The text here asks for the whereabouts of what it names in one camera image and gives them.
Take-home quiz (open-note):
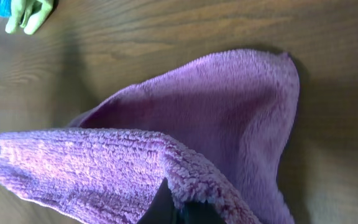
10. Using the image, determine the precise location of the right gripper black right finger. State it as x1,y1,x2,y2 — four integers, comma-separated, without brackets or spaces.
137,178,226,224

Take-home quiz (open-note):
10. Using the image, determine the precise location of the folded green cloth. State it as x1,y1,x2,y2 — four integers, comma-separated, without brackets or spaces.
5,0,54,35

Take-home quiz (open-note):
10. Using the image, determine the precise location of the purple microfiber cloth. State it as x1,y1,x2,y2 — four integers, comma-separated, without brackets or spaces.
0,49,300,223

